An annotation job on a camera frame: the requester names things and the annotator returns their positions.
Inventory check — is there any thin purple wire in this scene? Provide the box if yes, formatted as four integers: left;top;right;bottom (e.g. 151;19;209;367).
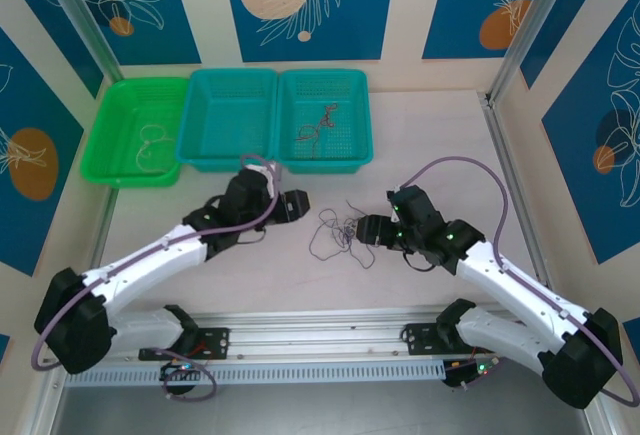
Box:
308;206;357;262
343;198;382;270

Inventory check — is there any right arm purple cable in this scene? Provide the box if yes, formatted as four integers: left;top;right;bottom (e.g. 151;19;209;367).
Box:
397;154;640;402

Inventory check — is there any aluminium side rail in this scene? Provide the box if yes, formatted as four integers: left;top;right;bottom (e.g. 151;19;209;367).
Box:
74;187;121;329
477;89;566;314

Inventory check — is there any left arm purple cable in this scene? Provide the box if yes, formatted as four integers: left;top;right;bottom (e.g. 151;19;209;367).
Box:
30;153;280;402

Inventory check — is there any teal plastic basket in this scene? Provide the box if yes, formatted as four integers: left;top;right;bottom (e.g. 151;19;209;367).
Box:
273;68;375;176
174;67;279;174

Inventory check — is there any blue floral wall panel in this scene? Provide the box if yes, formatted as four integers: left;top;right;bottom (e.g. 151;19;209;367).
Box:
421;0;557;61
59;0;203;67
519;0;640;90
542;0;640;265
221;0;400;63
622;317;640;352
0;27;86;278
0;0;105;100

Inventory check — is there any aluminium frame post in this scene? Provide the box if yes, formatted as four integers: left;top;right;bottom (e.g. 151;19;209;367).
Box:
487;0;576;106
37;0;124;84

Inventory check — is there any green plastic basket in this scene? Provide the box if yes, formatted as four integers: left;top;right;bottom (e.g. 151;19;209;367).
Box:
79;76;190;190

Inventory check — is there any black controller board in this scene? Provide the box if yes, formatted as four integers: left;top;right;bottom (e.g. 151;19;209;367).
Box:
442;358;494;390
159;360;204;381

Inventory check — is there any grey slotted cable duct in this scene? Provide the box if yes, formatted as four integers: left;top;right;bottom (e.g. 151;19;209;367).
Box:
64;359;446;386

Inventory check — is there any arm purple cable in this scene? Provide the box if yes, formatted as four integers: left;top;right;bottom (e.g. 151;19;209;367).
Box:
397;154;640;402
30;153;280;402

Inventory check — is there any thin red-brown wire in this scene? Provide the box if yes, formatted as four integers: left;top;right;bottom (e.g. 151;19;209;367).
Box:
293;102;341;160

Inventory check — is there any thin tan wire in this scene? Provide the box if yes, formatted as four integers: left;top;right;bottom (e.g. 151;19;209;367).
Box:
135;123;177;175

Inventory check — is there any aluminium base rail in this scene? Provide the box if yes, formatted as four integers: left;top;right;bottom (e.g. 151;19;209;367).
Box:
54;307;591;359

